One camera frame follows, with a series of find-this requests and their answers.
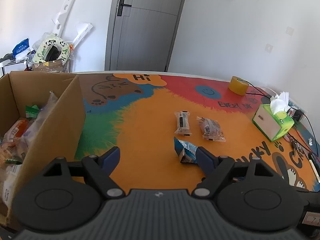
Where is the panda print toilet seat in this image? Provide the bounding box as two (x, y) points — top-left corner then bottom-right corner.
(33, 36), (71, 65)

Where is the green tissue box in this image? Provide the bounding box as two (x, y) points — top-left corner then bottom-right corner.
(252, 92), (295, 142)

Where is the pink snack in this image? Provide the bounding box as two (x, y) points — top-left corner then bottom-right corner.
(197, 116), (226, 142)

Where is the blue white plastic bag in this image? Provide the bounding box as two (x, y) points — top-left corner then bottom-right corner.
(12, 38), (31, 62)

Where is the large bread bag in box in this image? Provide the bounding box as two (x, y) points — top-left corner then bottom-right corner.
(14, 91), (58, 160)

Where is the yellow packing tape roll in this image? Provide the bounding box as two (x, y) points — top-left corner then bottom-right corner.
(228, 76), (249, 96)

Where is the black power adapter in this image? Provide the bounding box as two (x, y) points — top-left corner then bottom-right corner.
(289, 108), (304, 122)

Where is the brown cardboard snack box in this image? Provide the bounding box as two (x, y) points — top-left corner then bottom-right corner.
(0, 70), (87, 228)

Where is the grey room door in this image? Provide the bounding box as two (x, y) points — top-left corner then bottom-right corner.
(105, 0), (185, 72)

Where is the bunch of keys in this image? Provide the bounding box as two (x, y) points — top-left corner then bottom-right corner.
(288, 135), (305, 159)

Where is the blue snack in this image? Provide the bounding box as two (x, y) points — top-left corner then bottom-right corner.
(174, 137), (197, 164)

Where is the clear brown bar snack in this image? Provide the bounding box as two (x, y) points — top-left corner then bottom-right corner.
(175, 111), (192, 136)

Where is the SF cardboard box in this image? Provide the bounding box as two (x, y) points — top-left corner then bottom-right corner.
(32, 59), (64, 73)

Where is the colourful cartoon table mat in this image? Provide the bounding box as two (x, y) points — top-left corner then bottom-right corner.
(75, 74), (319, 191)

